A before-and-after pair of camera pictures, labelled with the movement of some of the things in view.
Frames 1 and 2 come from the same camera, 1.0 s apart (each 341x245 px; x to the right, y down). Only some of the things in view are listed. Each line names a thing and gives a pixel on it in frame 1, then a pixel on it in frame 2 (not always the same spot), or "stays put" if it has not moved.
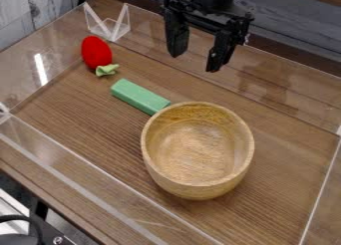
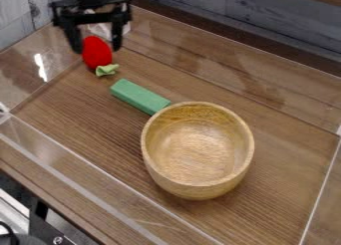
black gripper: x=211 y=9 to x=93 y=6
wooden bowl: x=196 y=145 stays put
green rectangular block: x=139 y=97 stays put
